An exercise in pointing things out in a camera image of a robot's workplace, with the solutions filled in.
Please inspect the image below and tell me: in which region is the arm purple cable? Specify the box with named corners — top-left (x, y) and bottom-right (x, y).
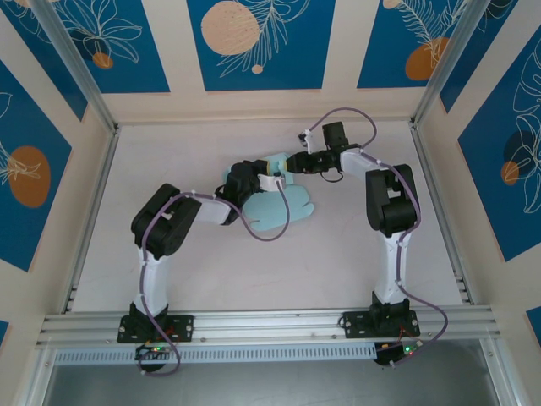
top-left (306, 107), bottom-right (450, 360)
top-left (137, 179), bottom-right (291, 377)

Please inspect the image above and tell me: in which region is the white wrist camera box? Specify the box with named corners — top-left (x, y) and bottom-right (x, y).
top-left (298, 129), bottom-right (317, 156)
top-left (257, 173), bottom-right (288, 192)

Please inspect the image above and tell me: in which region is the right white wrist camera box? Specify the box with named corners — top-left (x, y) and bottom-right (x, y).
top-left (298, 129), bottom-right (317, 156)

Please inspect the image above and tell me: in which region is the aluminium mounting rail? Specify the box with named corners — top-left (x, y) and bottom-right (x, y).
top-left (36, 304), bottom-right (506, 348)

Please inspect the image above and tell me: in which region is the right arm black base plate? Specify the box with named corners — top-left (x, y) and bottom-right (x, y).
top-left (341, 310), bottom-right (422, 339)

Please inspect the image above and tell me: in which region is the blue panel with peach circle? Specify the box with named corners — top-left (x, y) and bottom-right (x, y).
top-left (187, 0), bottom-right (337, 92)

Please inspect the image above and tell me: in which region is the aluminium table edge rail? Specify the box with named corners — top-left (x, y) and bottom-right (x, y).
top-left (63, 126), bottom-right (122, 315)
top-left (409, 122), bottom-right (473, 306)

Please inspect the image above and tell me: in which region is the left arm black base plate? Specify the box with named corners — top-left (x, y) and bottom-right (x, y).
top-left (117, 313), bottom-right (196, 343)

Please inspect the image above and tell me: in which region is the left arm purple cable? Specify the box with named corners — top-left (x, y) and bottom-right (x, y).
top-left (137, 179), bottom-right (291, 377)

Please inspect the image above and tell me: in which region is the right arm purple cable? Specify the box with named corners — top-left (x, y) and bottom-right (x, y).
top-left (306, 107), bottom-right (450, 360)

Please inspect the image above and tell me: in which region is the grey metal sheet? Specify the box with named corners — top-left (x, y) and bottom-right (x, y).
top-left (41, 340), bottom-right (508, 406)

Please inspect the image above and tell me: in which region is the grey slotted cable duct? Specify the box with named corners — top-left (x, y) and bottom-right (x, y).
top-left (53, 343), bottom-right (378, 365)

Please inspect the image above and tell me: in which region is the light blue paper box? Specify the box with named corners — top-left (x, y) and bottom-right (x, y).
top-left (222, 152), bottom-right (316, 233)

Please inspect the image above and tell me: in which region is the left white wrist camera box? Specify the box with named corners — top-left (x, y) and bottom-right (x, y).
top-left (257, 173), bottom-right (288, 192)

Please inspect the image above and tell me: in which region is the aluminium frame post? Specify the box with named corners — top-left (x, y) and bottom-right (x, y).
top-left (30, 0), bottom-right (120, 133)
top-left (412, 0), bottom-right (483, 129)

